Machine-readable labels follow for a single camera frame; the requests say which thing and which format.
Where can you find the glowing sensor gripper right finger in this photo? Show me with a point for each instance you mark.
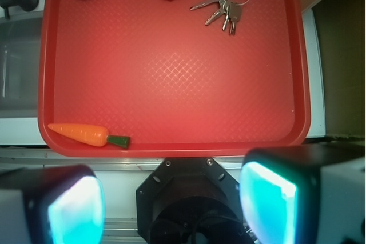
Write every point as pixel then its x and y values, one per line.
pixel 312 193

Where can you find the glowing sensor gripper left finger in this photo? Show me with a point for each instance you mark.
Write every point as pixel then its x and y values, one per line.
pixel 52 205

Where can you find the orange toy carrot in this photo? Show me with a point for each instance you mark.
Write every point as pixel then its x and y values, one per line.
pixel 92 135

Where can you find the red plastic tray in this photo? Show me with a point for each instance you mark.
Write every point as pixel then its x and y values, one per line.
pixel 151 70

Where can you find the silver key bunch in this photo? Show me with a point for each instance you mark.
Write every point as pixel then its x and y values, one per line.
pixel 230 9

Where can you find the aluminium rail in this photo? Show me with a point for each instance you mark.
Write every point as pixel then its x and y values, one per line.
pixel 38 157

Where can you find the black octagonal mount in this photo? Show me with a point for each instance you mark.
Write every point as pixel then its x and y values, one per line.
pixel 190 200

